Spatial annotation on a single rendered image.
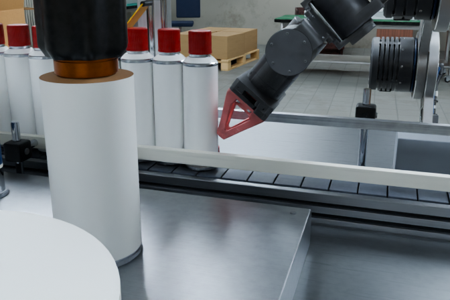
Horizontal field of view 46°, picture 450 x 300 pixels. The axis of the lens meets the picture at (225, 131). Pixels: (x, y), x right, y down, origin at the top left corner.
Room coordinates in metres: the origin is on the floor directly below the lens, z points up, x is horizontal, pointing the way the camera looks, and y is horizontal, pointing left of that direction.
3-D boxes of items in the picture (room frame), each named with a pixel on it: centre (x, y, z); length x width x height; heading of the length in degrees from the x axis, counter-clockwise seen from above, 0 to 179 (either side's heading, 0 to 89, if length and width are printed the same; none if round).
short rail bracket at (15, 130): (0.78, 0.31, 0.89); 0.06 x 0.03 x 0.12; 163
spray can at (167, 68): (0.79, 0.08, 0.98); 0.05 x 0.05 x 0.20
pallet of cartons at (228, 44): (7.46, 0.10, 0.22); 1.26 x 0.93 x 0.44; 163
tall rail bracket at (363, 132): (0.77, -0.21, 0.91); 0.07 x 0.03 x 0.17; 163
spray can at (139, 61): (0.80, 0.13, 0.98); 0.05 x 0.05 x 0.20
